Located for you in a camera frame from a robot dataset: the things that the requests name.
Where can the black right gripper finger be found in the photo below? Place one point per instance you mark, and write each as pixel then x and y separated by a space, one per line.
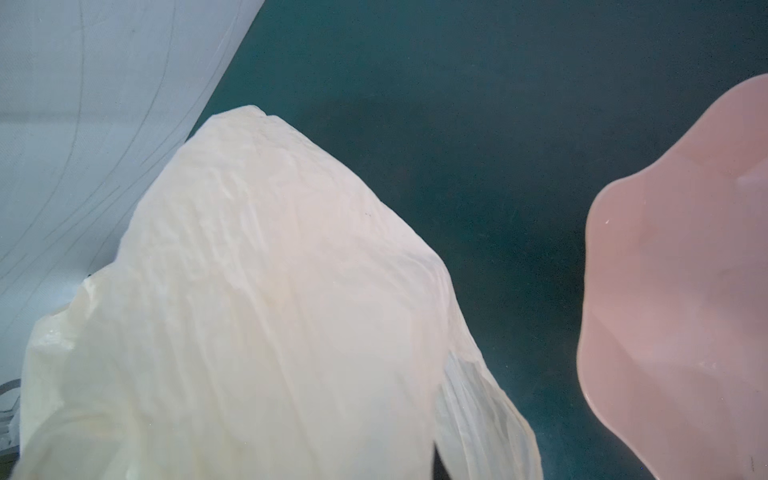
pixel 439 471

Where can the pink scalloped fruit plate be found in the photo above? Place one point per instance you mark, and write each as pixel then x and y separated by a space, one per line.
pixel 672 353

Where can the green table mat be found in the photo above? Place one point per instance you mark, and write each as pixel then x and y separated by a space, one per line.
pixel 490 127

